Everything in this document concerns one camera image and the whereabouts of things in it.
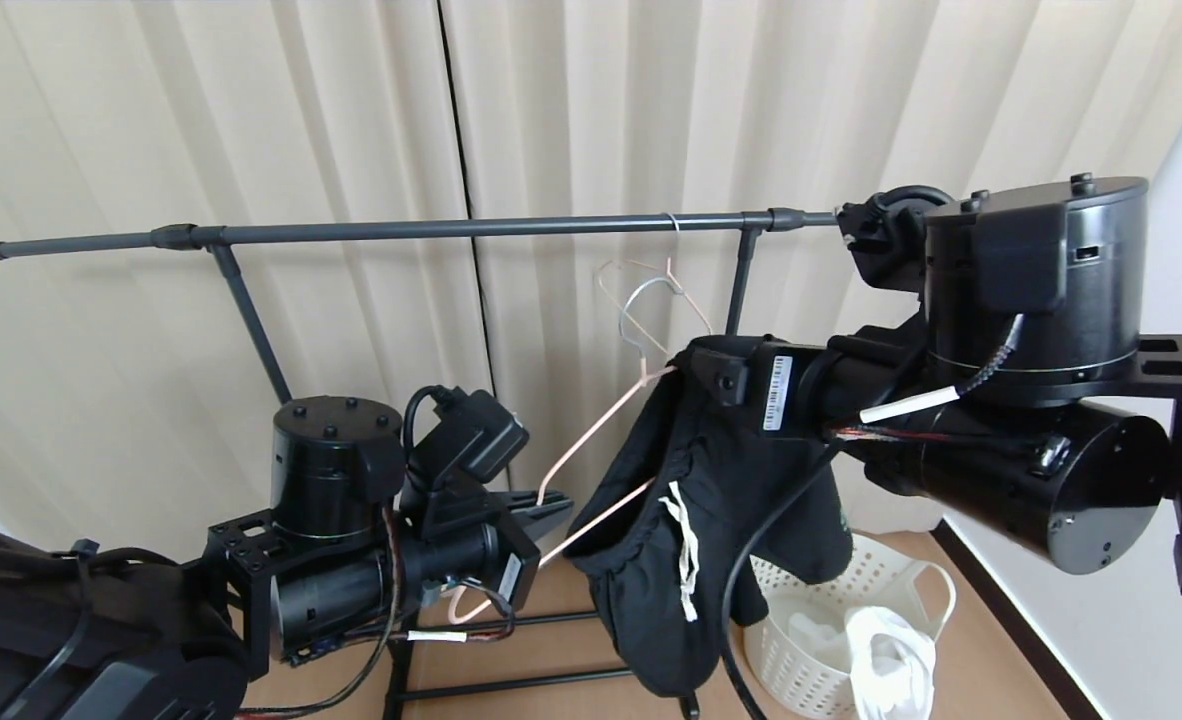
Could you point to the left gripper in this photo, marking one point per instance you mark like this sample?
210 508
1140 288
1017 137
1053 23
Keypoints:
471 560

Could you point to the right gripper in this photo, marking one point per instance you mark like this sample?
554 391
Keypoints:
801 385

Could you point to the pink clothes hanger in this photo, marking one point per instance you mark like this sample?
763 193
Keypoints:
691 303
596 432

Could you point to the black shorts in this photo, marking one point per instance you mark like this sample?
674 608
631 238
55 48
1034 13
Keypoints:
651 600

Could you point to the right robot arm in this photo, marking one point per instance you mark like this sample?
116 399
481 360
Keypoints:
1041 280

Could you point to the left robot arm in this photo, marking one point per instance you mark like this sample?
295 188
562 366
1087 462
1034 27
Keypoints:
331 470

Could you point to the white laundry basket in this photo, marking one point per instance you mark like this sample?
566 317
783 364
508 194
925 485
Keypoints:
881 570

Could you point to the black clothes rack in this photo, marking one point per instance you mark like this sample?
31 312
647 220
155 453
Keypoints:
351 230

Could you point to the white garment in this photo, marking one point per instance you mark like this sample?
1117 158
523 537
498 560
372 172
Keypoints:
891 660

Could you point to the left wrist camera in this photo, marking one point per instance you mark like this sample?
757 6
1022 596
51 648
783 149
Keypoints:
471 440

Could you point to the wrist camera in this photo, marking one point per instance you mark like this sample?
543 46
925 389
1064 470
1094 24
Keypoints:
886 240
471 440

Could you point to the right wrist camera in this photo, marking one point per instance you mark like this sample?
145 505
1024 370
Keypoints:
886 240

